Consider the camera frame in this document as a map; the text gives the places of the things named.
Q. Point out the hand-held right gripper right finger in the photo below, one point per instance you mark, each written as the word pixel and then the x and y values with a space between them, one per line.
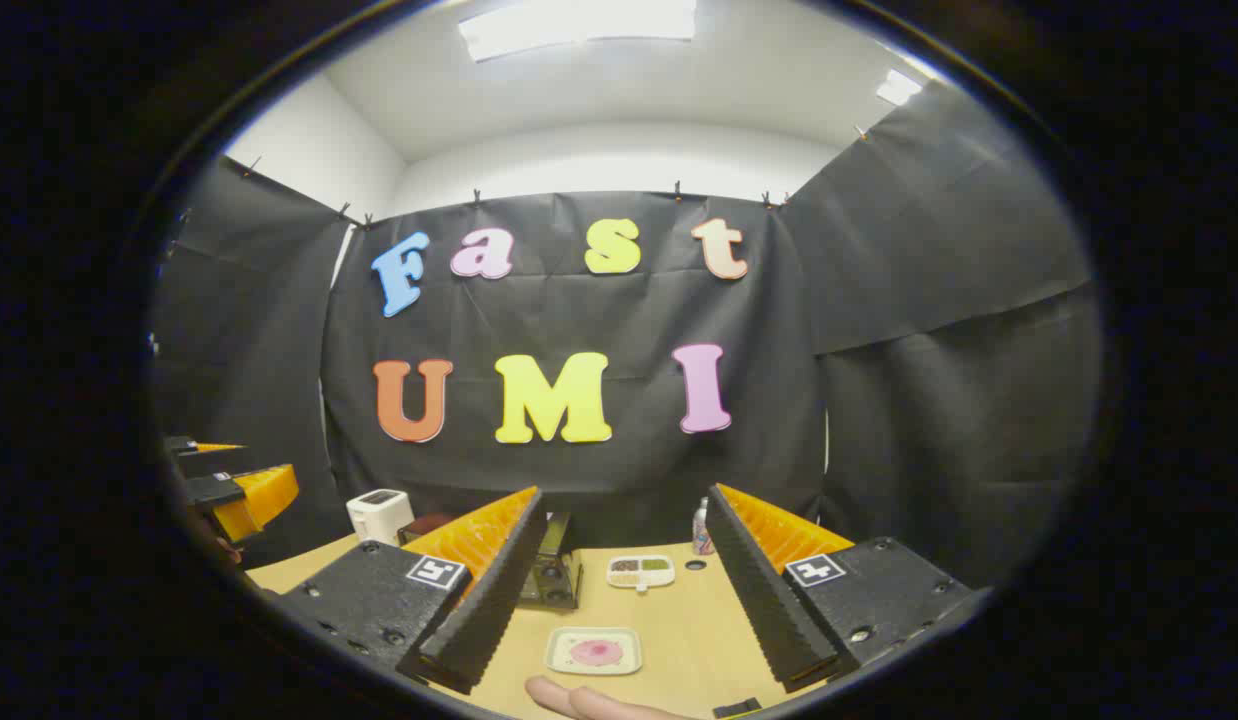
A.
pixel 769 610

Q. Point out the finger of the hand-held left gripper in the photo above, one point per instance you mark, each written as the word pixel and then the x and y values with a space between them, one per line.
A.
pixel 211 491
pixel 184 447

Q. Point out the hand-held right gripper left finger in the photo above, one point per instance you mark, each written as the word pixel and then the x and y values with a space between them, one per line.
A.
pixel 479 620

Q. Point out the cream rectangular plate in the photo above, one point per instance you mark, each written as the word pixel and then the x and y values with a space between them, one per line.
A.
pixel 559 655

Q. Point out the black electric oven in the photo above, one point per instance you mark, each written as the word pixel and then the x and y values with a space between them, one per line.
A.
pixel 554 570

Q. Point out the pink round meat slice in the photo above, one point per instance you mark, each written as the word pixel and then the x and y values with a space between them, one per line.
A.
pixel 596 653

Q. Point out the silver printed bottle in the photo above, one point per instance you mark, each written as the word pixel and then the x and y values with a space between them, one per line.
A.
pixel 702 535

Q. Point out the white divided grain dish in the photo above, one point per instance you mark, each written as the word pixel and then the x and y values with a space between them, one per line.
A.
pixel 640 571

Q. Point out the white toaster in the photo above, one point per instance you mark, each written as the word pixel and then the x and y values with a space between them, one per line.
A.
pixel 379 518

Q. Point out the small ceiling light panel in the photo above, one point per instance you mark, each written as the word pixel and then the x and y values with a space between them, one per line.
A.
pixel 899 87

